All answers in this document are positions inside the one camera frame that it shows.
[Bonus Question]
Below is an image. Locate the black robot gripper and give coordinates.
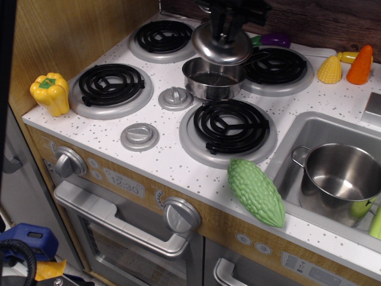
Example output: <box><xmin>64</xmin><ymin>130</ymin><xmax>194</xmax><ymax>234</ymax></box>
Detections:
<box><xmin>195</xmin><ymin>0</ymin><xmax>271</xmax><ymax>42</ymax></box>

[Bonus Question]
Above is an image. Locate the round steel pot lid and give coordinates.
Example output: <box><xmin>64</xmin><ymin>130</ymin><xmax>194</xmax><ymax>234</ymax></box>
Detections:
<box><xmin>192</xmin><ymin>22</ymin><xmax>253</xmax><ymax>66</ymax></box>

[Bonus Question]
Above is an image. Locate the large steel pot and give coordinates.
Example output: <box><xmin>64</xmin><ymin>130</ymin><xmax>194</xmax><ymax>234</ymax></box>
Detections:
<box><xmin>291</xmin><ymin>143</ymin><xmax>380</xmax><ymax>227</ymax></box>

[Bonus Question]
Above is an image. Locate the purple toy eggplant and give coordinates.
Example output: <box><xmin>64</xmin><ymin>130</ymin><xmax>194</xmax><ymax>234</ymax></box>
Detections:
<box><xmin>251</xmin><ymin>32</ymin><xmax>291</xmax><ymax>48</ymax></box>

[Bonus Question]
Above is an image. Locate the black rear right burner coil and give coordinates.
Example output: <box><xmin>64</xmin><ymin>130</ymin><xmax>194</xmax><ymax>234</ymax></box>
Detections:
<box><xmin>243</xmin><ymin>48</ymin><xmax>307</xmax><ymax>85</ymax></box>

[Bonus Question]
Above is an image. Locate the black burner coil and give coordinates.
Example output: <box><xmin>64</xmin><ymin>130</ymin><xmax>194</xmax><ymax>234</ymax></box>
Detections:
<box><xmin>134</xmin><ymin>20</ymin><xmax>193</xmax><ymax>54</ymax></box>
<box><xmin>193</xmin><ymin>100</ymin><xmax>270</xmax><ymax>155</ymax></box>
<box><xmin>243</xmin><ymin>48</ymin><xmax>307</xmax><ymax>85</ymax></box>
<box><xmin>79</xmin><ymin>64</ymin><xmax>145</xmax><ymax>107</ymax></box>

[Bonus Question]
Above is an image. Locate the small steel saucepan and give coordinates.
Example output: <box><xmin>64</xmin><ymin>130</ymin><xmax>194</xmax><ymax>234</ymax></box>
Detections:
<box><xmin>182</xmin><ymin>50</ymin><xmax>271</xmax><ymax>101</ymax></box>

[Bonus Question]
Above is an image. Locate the black rear left burner coil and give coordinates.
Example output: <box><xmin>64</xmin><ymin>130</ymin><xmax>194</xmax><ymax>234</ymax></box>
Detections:
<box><xmin>134</xmin><ymin>20</ymin><xmax>193</xmax><ymax>54</ymax></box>

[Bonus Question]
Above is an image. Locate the grey middle stove knob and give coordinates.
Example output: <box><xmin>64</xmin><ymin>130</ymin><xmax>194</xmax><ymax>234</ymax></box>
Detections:
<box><xmin>158</xmin><ymin>86</ymin><xmax>193</xmax><ymax>111</ymax></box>

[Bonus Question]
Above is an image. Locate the grey stove knob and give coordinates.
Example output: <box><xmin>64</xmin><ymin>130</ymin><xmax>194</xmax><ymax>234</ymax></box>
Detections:
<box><xmin>158</xmin><ymin>86</ymin><xmax>193</xmax><ymax>111</ymax></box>
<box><xmin>120</xmin><ymin>123</ymin><xmax>160</xmax><ymax>152</ymax></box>

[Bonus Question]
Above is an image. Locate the black front right burner coil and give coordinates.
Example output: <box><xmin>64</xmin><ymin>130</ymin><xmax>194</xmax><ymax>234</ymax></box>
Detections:
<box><xmin>193</xmin><ymin>100</ymin><xmax>270</xmax><ymax>155</ymax></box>

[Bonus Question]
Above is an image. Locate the yellow toy corn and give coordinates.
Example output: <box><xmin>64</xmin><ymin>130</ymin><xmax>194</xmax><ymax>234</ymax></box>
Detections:
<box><xmin>317</xmin><ymin>56</ymin><xmax>342</xmax><ymax>84</ymax></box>

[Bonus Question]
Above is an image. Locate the grey toy sink basin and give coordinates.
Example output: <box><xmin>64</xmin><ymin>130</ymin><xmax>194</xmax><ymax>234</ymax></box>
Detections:
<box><xmin>266</xmin><ymin>112</ymin><xmax>380</xmax><ymax>251</ymax></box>

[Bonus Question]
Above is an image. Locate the yellow toy sausage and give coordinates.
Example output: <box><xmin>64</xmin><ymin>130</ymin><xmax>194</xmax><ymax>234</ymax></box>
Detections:
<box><xmin>337</xmin><ymin>51</ymin><xmax>359</xmax><ymax>64</ymax></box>

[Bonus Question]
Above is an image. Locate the black front left burner coil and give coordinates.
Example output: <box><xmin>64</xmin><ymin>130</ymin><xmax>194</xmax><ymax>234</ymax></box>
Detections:
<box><xmin>79</xmin><ymin>64</ymin><xmax>145</xmax><ymax>107</ymax></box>

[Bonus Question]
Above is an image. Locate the orange toy carrot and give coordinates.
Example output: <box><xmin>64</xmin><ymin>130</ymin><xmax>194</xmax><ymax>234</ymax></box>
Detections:
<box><xmin>346</xmin><ymin>45</ymin><xmax>373</xmax><ymax>85</ymax></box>

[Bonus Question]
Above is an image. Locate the grey front stove knob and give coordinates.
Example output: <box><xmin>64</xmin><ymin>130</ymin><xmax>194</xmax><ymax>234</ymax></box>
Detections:
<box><xmin>120</xmin><ymin>123</ymin><xmax>160</xmax><ymax>152</ymax></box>

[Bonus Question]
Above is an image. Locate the green toy bitter gourd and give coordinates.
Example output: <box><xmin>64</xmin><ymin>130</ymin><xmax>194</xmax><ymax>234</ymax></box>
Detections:
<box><xmin>227</xmin><ymin>158</ymin><xmax>285</xmax><ymax>228</ymax></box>

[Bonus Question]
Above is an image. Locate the silver faucet base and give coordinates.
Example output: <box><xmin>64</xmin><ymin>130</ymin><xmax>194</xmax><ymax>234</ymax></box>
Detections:
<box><xmin>361</xmin><ymin>92</ymin><xmax>381</xmax><ymax>127</ymax></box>

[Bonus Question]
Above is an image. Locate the yellow toy bell pepper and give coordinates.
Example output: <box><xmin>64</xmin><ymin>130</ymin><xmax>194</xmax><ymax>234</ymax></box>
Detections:
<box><xmin>29</xmin><ymin>72</ymin><xmax>70</xmax><ymax>117</ymax></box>

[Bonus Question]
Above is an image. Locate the silver right oven dial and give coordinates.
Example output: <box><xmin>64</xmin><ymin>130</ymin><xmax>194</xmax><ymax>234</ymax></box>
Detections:
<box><xmin>163</xmin><ymin>197</ymin><xmax>202</xmax><ymax>234</ymax></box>

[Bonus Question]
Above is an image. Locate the silver oven dial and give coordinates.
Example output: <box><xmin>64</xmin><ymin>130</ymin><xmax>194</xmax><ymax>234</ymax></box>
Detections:
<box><xmin>163</xmin><ymin>197</ymin><xmax>202</xmax><ymax>234</ymax></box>
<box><xmin>55</xmin><ymin>146</ymin><xmax>88</xmax><ymax>179</ymax></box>

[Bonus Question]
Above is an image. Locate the silver left oven dial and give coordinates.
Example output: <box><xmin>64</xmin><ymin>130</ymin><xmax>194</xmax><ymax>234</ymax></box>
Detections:
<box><xmin>55</xmin><ymin>146</ymin><xmax>88</xmax><ymax>179</ymax></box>

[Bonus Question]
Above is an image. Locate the green toy vegetable in sink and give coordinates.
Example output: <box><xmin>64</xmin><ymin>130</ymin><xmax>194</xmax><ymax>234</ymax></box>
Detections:
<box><xmin>350</xmin><ymin>198</ymin><xmax>380</xmax><ymax>240</ymax></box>

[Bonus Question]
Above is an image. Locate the blue clamp device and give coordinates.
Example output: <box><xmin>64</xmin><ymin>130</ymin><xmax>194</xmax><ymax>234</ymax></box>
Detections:
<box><xmin>1</xmin><ymin>223</ymin><xmax>59</xmax><ymax>262</ymax></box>

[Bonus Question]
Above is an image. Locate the silver oven door handle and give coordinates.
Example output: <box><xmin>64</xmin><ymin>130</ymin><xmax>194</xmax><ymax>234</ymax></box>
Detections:
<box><xmin>54</xmin><ymin>181</ymin><xmax>189</xmax><ymax>260</ymax></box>

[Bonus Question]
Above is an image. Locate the silver dishwasher handle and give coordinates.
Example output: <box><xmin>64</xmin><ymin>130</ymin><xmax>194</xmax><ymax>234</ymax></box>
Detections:
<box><xmin>213</xmin><ymin>258</ymin><xmax>247</xmax><ymax>286</ymax></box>

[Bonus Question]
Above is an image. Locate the grey fridge door handle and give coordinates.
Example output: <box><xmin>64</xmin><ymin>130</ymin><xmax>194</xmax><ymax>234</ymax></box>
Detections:
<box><xmin>2</xmin><ymin>150</ymin><xmax>23</xmax><ymax>174</ymax></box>

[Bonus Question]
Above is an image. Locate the black cable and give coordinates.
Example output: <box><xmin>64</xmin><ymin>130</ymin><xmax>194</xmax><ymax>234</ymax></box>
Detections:
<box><xmin>0</xmin><ymin>239</ymin><xmax>38</xmax><ymax>286</ymax></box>

